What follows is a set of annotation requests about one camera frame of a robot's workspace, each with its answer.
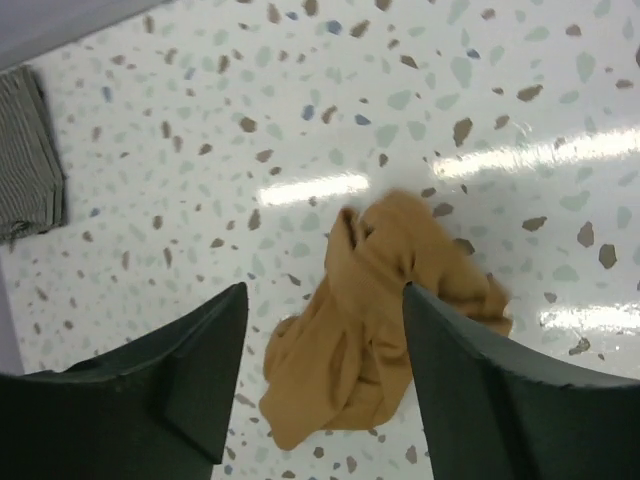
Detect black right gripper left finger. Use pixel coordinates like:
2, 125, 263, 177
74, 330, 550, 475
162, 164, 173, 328
1, 282, 248, 479

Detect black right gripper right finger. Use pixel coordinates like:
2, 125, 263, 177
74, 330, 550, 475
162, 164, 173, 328
403, 283, 639, 480

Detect tan tank top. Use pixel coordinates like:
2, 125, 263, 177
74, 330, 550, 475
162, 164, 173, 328
259, 189, 512, 451

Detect black white striped tank top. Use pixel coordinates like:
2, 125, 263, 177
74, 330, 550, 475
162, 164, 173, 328
1, 65, 68, 244

